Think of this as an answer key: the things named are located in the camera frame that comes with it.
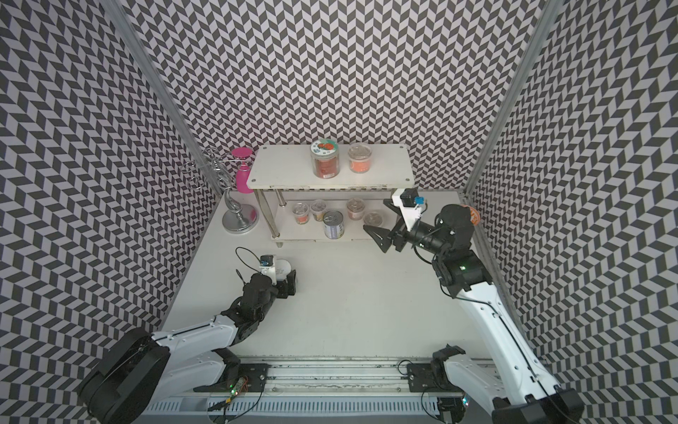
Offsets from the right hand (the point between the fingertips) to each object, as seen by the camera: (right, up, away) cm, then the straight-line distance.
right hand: (376, 218), depth 65 cm
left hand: (-30, -19, +24) cm, 43 cm away
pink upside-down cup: (-49, +18, +38) cm, 65 cm away
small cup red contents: (-25, +2, +32) cm, 40 cm away
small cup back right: (-5, +4, +33) cm, 34 cm away
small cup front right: (+2, -1, +30) cm, 30 cm away
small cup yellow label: (-19, +4, +34) cm, 40 cm away
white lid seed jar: (-29, -16, +20) cm, 38 cm away
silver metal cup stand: (-54, -1, +45) cm, 70 cm away
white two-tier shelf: (-27, +12, +12) cm, 32 cm away
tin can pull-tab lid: (-13, -3, +27) cm, 29 cm away
